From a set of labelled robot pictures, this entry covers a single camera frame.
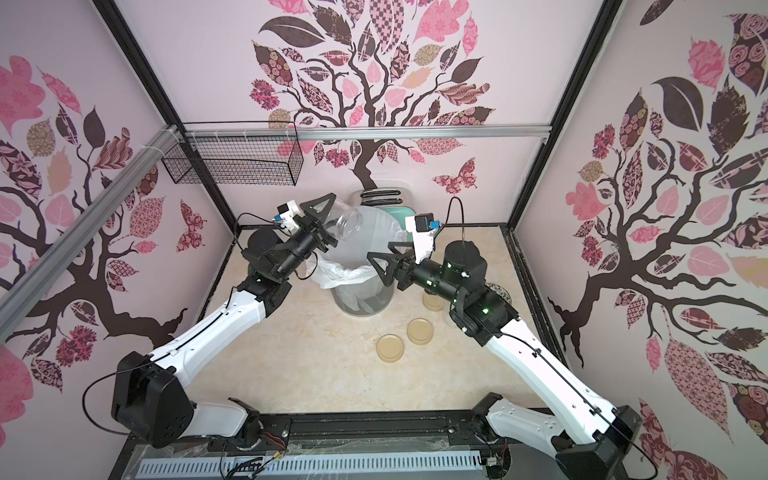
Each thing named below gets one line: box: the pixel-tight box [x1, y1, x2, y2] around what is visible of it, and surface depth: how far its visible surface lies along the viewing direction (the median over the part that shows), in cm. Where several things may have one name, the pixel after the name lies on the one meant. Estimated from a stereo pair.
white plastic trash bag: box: [305, 206, 409, 289], surface depth 76 cm
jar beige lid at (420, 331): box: [406, 317, 435, 346], surface depth 93 cm
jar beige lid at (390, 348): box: [376, 333, 404, 364], surface depth 90 cm
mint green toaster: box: [350, 180, 416, 243], surface depth 109 cm
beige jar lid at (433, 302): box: [422, 293, 445, 312], surface depth 98 cm
